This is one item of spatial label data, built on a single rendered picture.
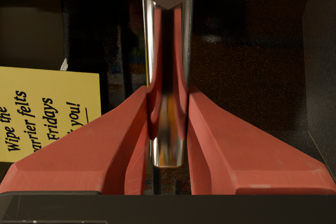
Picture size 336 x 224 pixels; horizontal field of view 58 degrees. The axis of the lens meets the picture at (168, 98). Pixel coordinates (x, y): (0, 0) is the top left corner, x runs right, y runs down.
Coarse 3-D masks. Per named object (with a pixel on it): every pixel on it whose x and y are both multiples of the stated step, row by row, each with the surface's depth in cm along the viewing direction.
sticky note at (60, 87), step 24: (0, 72) 16; (24, 72) 16; (48, 72) 16; (72, 72) 16; (0, 96) 17; (24, 96) 17; (48, 96) 17; (72, 96) 17; (96, 96) 17; (0, 120) 18; (24, 120) 18; (48, 120) 18; (72, 120) 18; (0, 144) 19; (24, 144) 19
